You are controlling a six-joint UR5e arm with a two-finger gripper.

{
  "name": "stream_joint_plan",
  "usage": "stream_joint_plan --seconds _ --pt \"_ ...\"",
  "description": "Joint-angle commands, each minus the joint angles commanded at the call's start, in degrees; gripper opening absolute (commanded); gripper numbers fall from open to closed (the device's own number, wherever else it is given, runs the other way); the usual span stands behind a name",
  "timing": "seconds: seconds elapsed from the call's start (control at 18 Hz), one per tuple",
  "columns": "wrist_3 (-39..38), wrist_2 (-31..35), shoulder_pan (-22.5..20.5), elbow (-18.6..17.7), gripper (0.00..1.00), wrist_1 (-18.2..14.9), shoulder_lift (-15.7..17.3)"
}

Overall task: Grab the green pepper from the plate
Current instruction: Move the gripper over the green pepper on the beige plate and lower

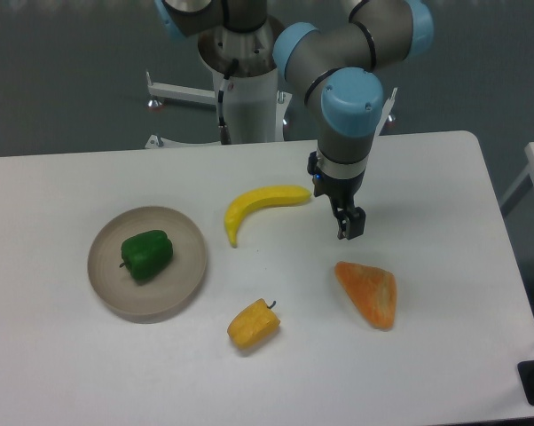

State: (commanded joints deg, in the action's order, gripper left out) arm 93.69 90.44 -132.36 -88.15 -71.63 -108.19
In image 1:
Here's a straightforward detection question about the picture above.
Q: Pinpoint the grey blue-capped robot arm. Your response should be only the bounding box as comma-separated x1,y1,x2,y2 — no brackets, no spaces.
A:
155,1,434,240

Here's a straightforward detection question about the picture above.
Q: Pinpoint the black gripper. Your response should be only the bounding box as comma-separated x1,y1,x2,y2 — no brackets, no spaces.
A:
307,152,366,240

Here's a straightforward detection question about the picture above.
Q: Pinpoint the yellow toy banana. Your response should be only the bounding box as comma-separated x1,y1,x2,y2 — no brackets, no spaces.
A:
224,185,311,249

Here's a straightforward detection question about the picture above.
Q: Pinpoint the black cable on pedestal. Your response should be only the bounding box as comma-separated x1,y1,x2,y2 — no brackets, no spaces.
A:
216,58,240,146

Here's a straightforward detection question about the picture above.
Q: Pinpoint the green toy bell pepper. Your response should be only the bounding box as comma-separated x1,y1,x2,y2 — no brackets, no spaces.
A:
119,230,174,282

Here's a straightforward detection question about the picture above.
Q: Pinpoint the orange toy fruit wedge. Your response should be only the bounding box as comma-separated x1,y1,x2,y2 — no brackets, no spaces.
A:
334,261,397,330

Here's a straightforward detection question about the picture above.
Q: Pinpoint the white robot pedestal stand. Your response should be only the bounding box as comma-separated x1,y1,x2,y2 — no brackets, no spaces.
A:
143,24,399,150

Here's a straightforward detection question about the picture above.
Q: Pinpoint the yellow toy bell pepper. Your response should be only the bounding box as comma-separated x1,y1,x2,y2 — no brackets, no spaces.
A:
226,298,281,355

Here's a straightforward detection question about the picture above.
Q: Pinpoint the beige round plate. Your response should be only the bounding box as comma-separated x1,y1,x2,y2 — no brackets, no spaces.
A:
87,206,208,323

